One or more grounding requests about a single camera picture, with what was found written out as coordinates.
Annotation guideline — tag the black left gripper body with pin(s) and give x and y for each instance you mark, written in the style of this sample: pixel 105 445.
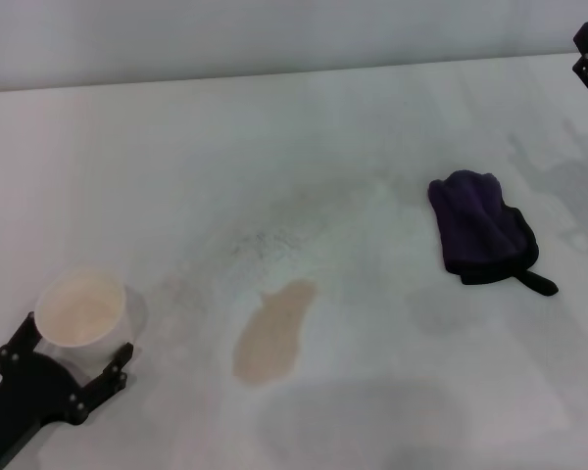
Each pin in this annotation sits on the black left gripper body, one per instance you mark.
pixel 34 391

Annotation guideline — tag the purple rag with black trim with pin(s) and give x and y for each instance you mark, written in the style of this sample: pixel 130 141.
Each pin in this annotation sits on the purple rag with black trim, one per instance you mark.
pixel 475 225

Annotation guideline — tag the white paper cup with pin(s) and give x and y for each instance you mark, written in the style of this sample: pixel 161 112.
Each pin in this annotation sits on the white paper cup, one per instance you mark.
pixel 81 313

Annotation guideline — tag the brown water stain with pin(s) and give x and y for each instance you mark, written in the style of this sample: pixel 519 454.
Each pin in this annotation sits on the brown water stain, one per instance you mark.
pixel 272 335

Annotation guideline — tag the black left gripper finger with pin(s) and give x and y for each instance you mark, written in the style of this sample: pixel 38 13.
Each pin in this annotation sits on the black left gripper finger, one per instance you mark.
pixel 103 384
pixel 17 347

